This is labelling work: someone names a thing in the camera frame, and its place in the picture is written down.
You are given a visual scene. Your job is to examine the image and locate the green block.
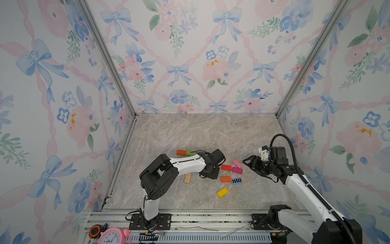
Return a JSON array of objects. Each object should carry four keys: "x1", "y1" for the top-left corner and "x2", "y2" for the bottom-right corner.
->
[{"x1": 185, "y1": 150, "x2": 197, "y2": 157}]

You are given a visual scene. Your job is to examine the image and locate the striped natural wood block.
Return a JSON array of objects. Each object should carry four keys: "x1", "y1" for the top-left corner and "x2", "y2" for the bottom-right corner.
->
[{"x1": 184, "y1": 173, "x2": 192, "y2": 184}]

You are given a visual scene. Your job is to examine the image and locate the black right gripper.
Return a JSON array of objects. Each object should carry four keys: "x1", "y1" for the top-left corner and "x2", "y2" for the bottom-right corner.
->
[{"x1": 243, "y1": 155, "x2": 276, "y2": 176}]

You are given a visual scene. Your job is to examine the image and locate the red block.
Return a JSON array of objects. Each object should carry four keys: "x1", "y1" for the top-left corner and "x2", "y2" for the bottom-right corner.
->
[{"x1": 221, "y1": 164, "x2": 232, "y2": 171}]

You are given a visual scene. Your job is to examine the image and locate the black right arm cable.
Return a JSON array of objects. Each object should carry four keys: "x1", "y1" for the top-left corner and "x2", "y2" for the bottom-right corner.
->
[{"x1": 269, "y1": 133, "x2": 358, "y2": 244}]

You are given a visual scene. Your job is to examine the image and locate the aluminium front rail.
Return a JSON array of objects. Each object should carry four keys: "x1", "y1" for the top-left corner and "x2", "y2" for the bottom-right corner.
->
[{"x1": 82, "y1": 209, "x2": 345, "y2": 244}]

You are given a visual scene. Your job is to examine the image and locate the aluminium right corner post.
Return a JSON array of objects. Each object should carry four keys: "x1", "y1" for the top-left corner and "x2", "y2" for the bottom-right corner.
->
[{"x1": 275, "y1": 0, "x2": 350, "y2": 119}]

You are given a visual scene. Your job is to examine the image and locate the orange block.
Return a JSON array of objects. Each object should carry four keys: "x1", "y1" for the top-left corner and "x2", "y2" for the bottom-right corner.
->
[
  {"x1": 176, "y1": 149, "x2": 187, "y2": 156},
  {"x1": 220, "y1": 176, "x2": 232, "y2": 183}
]

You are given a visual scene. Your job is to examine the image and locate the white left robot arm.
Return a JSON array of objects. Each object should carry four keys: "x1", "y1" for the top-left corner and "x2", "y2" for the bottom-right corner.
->
[{"x1": 139, "y1": 149, "x2": 226, "y2": 221}]

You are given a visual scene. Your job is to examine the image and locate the magenta block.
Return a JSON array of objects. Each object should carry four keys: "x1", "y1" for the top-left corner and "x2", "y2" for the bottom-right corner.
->
[{"x1": 232, "y1": 167, "x2": 243, "y2": 174}]

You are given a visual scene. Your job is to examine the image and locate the light pink block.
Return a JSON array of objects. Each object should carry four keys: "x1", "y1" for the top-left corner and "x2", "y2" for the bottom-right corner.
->
[{"x1": 232, "y1": 159, "x2": 242, "y2": 168}]

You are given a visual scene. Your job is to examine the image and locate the blue slotted block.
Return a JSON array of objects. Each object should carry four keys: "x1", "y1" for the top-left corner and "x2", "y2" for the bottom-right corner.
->
[{"x1": 231, "y1": 178, "x2": 243, "y2": 185}]

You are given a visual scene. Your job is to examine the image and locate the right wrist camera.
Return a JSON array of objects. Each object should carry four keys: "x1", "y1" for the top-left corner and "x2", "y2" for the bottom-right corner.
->
[{"x1": 259, "y1": 146, "x2": 271, "y2": 162}]

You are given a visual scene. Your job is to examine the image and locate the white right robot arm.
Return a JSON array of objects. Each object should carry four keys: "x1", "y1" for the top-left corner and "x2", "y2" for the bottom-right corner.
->
[{"x1": 242, "y1": 146, "x2": 363, "y2": 244}]

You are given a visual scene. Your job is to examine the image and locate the aluminium corner post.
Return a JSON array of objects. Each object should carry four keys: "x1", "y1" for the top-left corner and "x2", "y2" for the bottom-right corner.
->
[
  {"x1": 275, "y1": 0, "x2": 350, "y2": 119},
  {"x1": 75, "y1": 0, "x2": 136, "y2": 119}
]

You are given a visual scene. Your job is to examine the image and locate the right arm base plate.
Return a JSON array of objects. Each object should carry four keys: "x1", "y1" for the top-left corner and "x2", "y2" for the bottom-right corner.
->
[{"x1": 250, "y1": 213, "x2": 289, "y2": 232}]

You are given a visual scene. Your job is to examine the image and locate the orange black tape measure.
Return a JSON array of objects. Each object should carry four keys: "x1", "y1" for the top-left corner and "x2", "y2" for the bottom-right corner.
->
[{"x1": 88, "y1": 223, "x2": 108, "y2": 239}]

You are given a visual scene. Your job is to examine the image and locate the aluminium left corner post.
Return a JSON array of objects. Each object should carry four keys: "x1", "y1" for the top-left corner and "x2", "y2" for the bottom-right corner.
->
[{"x1": 75, "y1": 0, "x2": 136, "y2": 119}]

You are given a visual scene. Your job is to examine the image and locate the pink alarm clock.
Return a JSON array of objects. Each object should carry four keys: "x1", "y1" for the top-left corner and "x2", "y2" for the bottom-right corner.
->
[{"x1": 98, "y1": 228, "x2": 131, "y2": 244}]

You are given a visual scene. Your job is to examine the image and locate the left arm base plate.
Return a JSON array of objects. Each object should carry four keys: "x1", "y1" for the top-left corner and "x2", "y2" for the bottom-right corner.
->
[{"x1": 129, "y1": 213, "x2": 172, "y2": 231}]

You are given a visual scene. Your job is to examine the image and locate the yellow block front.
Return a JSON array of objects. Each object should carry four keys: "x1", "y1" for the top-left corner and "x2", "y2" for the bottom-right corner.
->
[{"x1": 217, "y1": 188, "x2": 229, "y2": 198}]

